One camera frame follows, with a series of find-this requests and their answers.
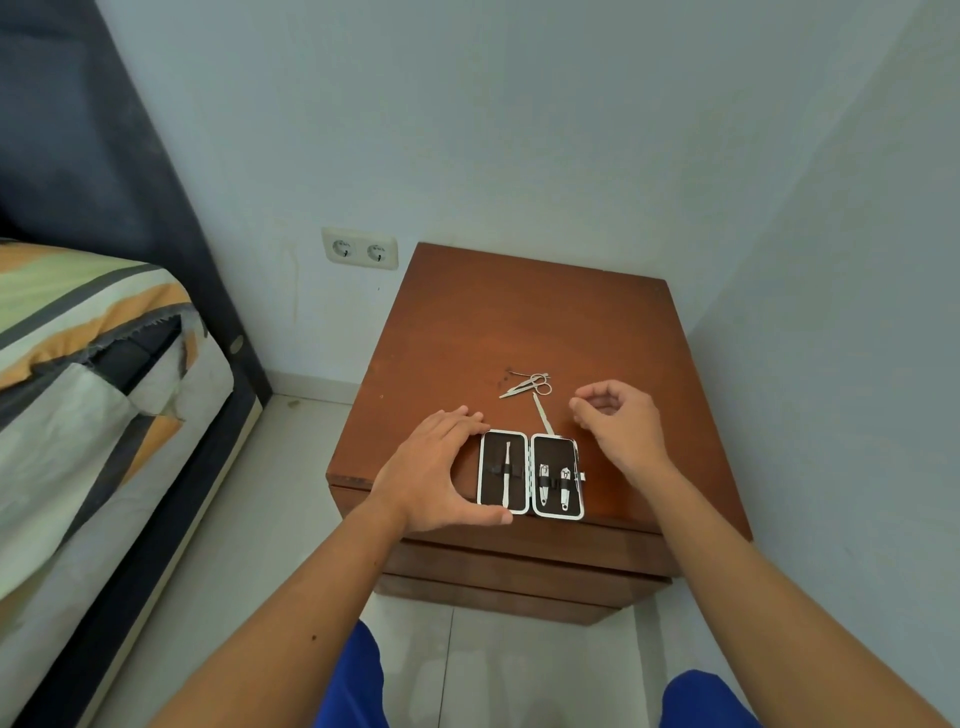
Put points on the person's right blue trouser leg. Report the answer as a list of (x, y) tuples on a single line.
[(705, 705)]

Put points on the small silver nail clipper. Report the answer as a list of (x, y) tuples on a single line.
[(565, 487)]

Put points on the black manicure case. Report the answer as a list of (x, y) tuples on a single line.
[(555, 450)]

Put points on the person's right forearm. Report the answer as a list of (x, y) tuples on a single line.
[(750, 592)]

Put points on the person's right thumb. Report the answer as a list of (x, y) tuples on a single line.
[(582, 417)]

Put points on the person's blue trouser leg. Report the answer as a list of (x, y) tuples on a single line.
[(356, 686), (705, 705)]

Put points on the striped bedsheet mattress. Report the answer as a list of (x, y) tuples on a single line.
[(82, 390)]

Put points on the large silver nail clipper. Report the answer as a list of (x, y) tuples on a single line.
[(543, 487)]

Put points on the person's left blue trouser leg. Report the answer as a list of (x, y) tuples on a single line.
[(356, 686)]

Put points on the white double wall socket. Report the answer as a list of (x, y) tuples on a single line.
[(360, 249)]

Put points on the small silver scissors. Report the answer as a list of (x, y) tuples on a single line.
[(525, 385)]

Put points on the person's right hand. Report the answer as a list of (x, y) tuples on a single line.
[(630, 431)]

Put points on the dark blue bed headboard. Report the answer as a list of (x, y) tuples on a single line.
[(97, 165)]

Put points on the person's left hand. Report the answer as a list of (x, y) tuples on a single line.
[(420, 480)]

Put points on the silver nail file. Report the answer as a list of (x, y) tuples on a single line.
[(542, 414)]

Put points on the person's left thumb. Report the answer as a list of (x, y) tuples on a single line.
[(487, 516)]

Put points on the brown wooden nightstand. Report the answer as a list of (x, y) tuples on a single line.
[(525, 315)]

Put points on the silver cuticle pusher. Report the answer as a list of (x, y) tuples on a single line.
[(507, 474)]

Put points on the person's left forearm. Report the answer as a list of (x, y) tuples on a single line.
[(300, 622)]

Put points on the dark bed base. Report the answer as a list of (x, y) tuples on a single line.
[(150, 570)]

